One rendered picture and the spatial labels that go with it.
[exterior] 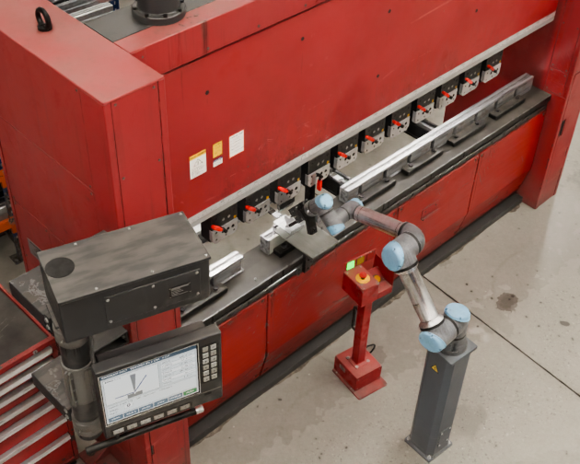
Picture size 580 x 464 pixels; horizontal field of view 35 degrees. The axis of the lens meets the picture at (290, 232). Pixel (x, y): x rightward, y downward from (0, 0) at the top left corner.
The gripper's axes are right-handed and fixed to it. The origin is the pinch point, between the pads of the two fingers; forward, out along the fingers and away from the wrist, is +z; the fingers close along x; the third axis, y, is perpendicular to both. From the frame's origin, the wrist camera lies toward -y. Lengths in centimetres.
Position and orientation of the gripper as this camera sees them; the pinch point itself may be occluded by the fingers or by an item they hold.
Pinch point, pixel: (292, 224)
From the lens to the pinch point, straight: 444.0
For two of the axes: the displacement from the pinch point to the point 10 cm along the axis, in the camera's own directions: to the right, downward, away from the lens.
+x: -7.2, 4.5, -5.4
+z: -4.7, 2.5, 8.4
